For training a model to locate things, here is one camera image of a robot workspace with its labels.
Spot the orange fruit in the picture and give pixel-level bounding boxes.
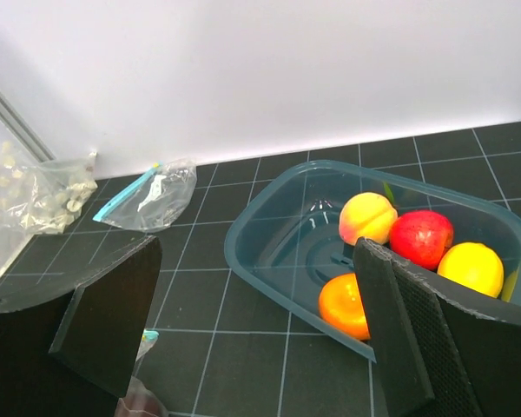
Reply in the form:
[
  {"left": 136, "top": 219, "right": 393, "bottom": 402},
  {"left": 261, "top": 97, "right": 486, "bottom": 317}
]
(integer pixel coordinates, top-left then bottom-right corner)
[{"left": 318, "top": 273, "right": 370, "bottom": 341}]

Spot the empty zip bag back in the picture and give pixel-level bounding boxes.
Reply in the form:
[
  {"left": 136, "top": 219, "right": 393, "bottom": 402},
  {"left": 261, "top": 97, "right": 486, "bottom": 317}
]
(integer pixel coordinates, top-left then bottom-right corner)
[{"left": 93, "top": 159, "right": 197, "bottom": 233}]

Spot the bag of white pieces right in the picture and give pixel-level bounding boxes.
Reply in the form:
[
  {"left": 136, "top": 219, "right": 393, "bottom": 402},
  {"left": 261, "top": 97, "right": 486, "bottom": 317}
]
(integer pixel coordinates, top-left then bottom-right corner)
[{"left": 20, "top": 152, "right": 97, "bottom": 235}]

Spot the yellow lemon right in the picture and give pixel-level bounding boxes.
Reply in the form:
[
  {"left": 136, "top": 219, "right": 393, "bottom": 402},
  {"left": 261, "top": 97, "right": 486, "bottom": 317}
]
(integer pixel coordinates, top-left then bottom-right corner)
[{"left": 437, "top": 242, "right": 504, "bottom": 298}]

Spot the clear zip bag blue zipper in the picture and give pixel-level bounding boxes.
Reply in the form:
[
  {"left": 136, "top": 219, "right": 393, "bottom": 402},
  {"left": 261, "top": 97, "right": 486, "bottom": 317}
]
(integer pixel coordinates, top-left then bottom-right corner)
[{"left": 115, "top": 328, "right": 170, "bottom": 417}]

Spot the peach coloured fruit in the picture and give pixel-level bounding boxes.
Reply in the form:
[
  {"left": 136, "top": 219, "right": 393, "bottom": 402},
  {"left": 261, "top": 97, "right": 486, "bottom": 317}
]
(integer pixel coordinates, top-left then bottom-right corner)
[{"left": 338, "top": 192, "right": 398, "bottom": 246}]

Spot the bright red apple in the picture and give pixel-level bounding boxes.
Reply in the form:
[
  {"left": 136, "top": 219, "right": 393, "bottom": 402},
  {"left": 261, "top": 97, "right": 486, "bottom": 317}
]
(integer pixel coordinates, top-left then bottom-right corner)
[{"left": 390, "top": 210, "right": 454, "bottom": 270}]

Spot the teal plastic fruit basin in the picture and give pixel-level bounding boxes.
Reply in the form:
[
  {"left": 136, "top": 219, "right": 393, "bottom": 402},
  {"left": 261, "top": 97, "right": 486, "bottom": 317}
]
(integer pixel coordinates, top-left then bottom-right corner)
[{"left": 224, "top": 160, "right": 521, "bottom": 361}]

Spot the bag of white pieces left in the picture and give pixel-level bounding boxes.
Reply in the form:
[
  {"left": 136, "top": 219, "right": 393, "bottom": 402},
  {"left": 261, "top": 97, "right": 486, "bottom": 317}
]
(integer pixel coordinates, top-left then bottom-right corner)
[{"left": 0, "top": 141, "right": 34, "bottom": 276}]

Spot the black grid mat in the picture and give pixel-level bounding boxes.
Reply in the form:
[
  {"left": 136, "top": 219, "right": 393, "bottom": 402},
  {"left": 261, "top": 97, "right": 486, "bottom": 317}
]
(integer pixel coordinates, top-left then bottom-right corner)
[{"left": 0, "top": 122, "right": 521, "bottom": 416}]

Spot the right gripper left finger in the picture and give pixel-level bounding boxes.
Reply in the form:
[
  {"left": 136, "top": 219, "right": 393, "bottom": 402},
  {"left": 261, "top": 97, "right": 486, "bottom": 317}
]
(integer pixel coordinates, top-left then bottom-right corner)
[{"left": 0, "top": 235, "right": 162, "bottom": 416}]

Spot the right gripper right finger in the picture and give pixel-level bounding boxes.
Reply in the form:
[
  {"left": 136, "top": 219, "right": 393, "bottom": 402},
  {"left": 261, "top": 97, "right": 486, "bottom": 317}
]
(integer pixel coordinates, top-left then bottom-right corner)
[{"left": 353, "top": 238, "right": 521, "bottom": 416}]

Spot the bag of white pieces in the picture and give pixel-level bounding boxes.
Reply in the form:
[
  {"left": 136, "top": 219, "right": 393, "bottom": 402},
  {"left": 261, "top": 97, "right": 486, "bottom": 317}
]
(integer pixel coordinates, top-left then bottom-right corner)
[
  {"left": 0, "top": 141, "right": 34, "bottom": 276},
  {"left": 20, "top": 152, "right": 97, "bottom": 235}
]

